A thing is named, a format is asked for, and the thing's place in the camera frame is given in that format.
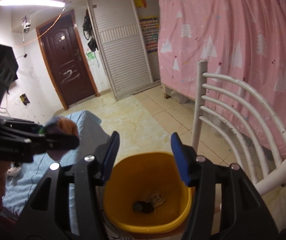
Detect yellow plastic trash bin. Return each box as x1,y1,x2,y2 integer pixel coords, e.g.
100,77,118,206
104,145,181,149
103,152,193,235

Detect light blue bed quilt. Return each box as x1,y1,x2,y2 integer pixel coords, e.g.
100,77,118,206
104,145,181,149
1,109,139,240

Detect dark brown wooden door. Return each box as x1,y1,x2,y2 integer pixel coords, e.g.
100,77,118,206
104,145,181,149
36,10,100,110

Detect black hanging bags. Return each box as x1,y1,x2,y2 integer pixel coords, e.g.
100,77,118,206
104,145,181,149
83,9,99,53

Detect ceiling tube light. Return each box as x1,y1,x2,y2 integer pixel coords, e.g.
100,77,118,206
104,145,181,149
0,0,65,8

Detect white louvered wardrobe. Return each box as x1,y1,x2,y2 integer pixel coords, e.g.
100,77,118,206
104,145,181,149
88,0,159,100

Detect pink tree-print curtain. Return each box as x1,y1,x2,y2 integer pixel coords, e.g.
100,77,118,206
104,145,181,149
158,0,286,127

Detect colourful wall chart poster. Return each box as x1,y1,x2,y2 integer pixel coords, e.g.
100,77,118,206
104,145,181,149
140,16,159,54

